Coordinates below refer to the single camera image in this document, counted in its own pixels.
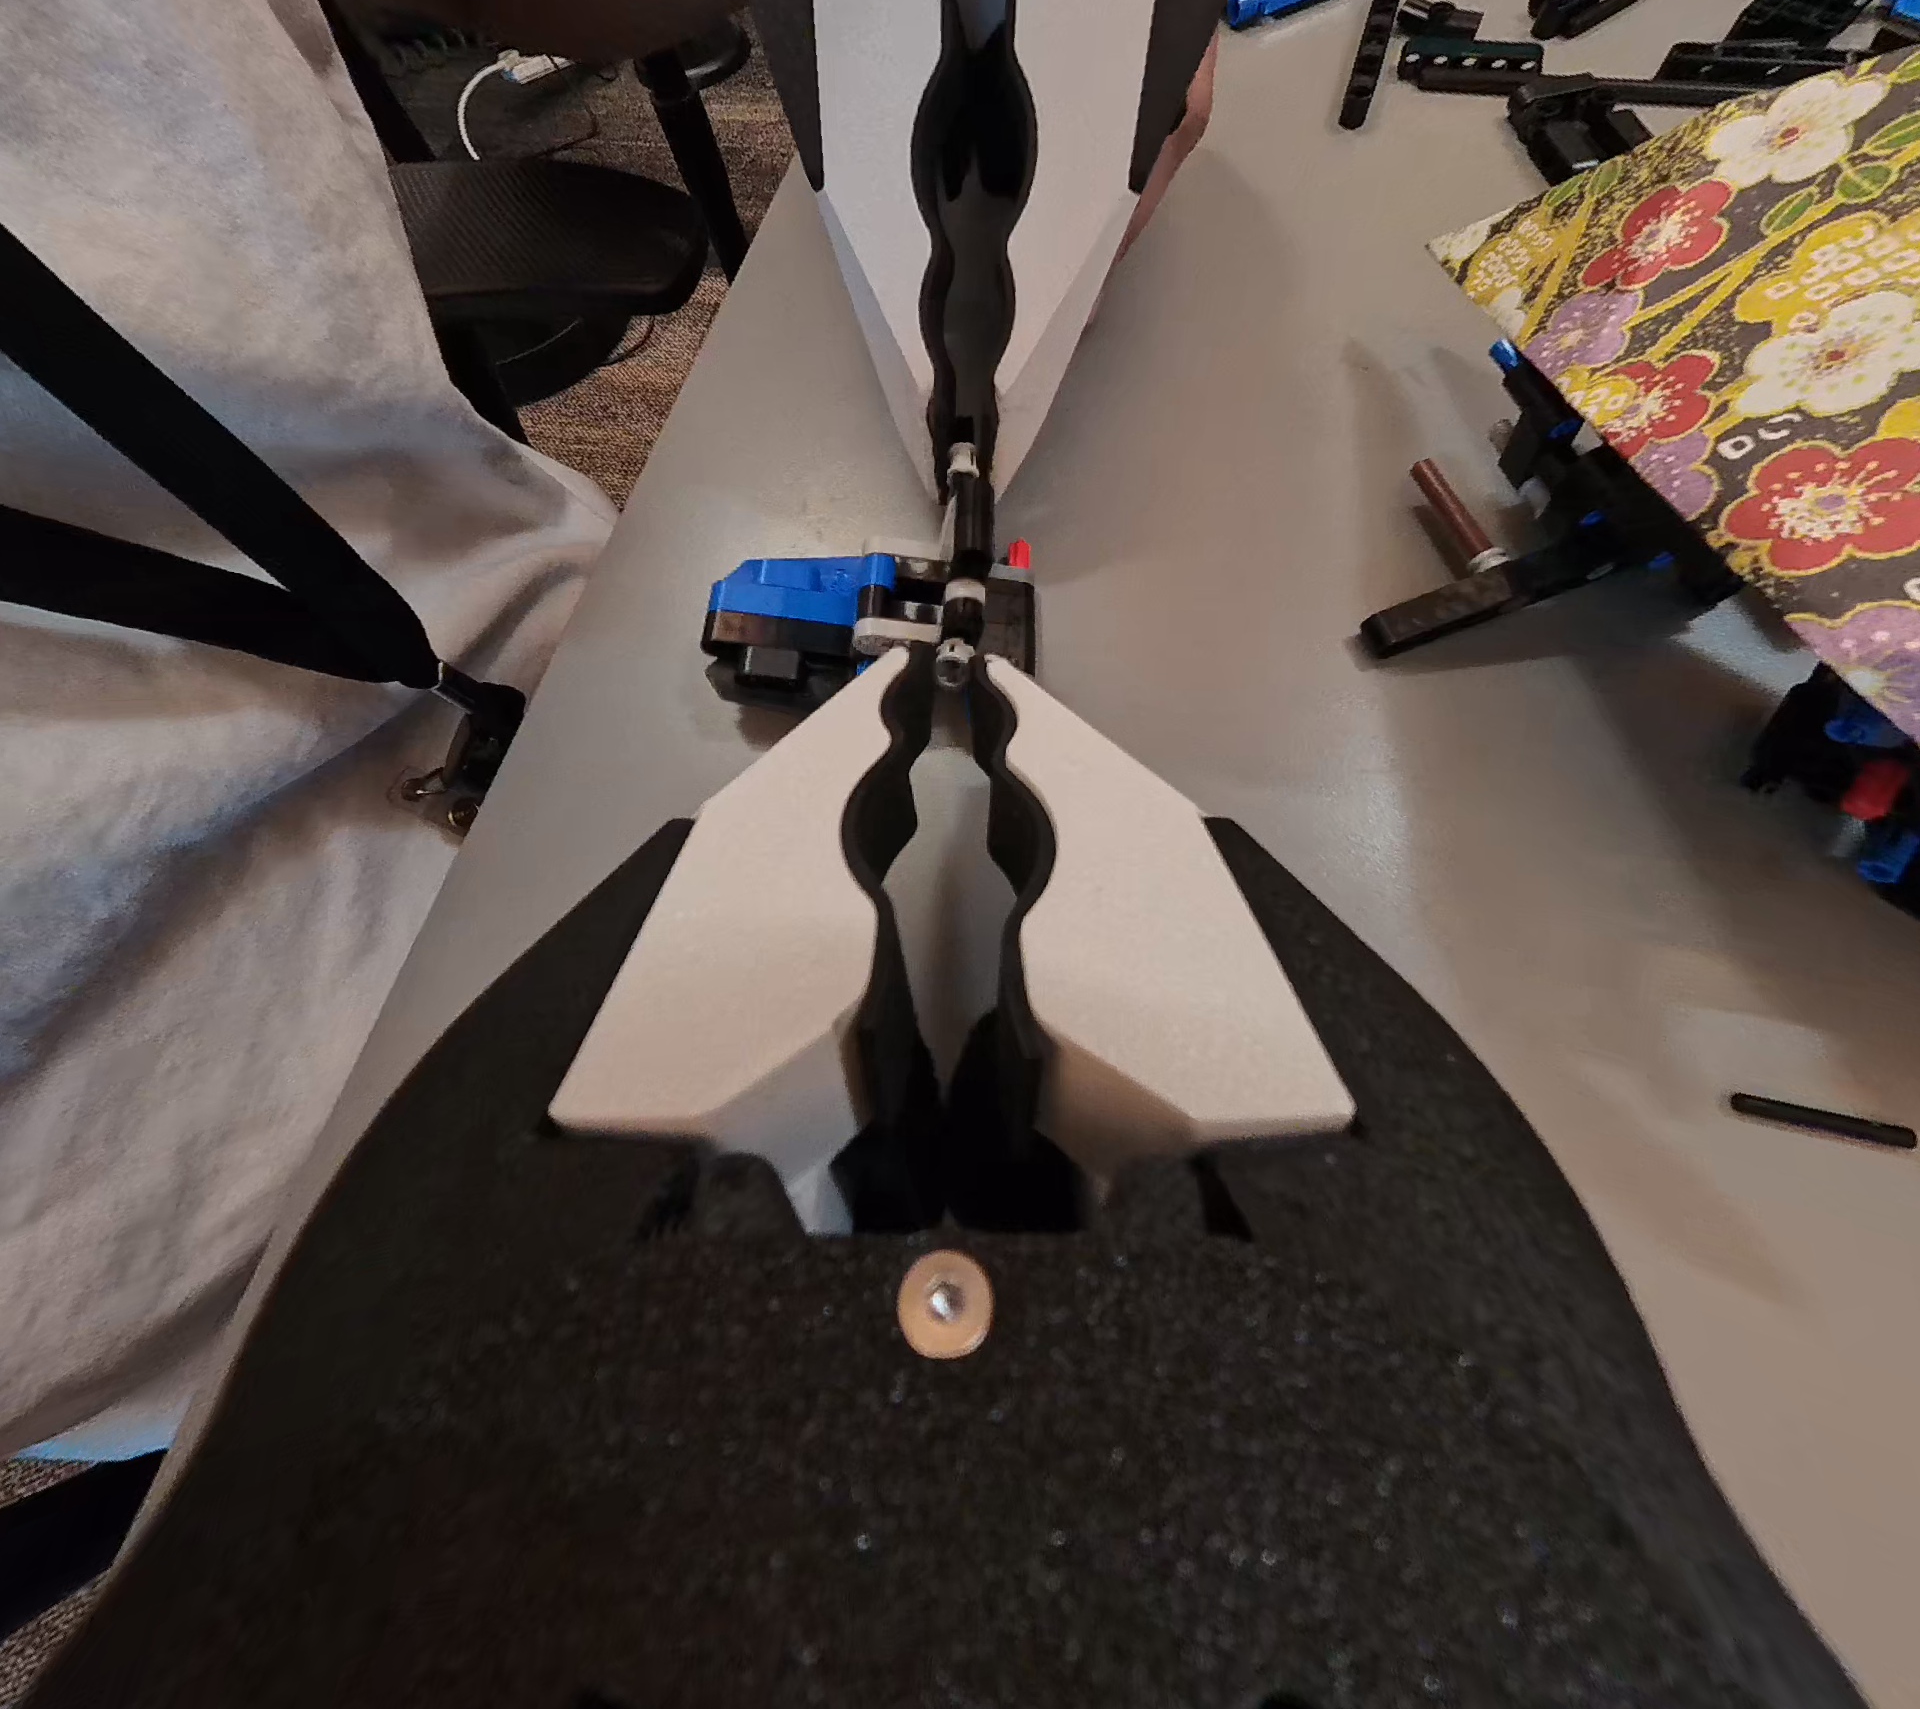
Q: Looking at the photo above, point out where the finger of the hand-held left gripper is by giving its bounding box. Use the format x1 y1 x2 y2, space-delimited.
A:
975 0 1165 471
810 0 979 501

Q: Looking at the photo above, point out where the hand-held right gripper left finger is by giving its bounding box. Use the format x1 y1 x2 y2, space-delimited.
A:
546 647 947 1235

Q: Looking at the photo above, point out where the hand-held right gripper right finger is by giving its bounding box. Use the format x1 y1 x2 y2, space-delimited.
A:
950 654 1359 1231

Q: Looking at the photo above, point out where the blue and black lego assembly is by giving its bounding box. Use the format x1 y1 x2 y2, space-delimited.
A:
704 539 1041 711

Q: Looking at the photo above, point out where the black lego axle with connectors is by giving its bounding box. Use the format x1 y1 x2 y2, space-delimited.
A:
933 415 997 691

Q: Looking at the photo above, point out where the black lego axle rod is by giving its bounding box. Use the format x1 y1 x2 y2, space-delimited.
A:
1729 1091 1920 1152

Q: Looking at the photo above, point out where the black office chair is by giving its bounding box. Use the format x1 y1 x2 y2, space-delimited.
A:
316 0 756 439

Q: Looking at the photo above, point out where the person in white shirt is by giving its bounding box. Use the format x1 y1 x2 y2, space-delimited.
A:
0 0 620 1460

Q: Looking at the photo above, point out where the floral patterned paper sheet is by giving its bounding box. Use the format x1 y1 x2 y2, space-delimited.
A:
1428 46 1920 747

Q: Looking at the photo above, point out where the white cable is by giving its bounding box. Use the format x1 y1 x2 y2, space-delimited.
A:
459 49 575 160

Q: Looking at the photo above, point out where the black lanyard clip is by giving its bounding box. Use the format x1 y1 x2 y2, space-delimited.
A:
393 666 528 831

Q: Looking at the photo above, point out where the black lego frame with brown axle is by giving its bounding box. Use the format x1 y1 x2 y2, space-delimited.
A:
1359 342 1747 659

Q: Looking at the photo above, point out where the black lanyard strap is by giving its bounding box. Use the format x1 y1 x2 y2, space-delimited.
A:
0 224 445 691

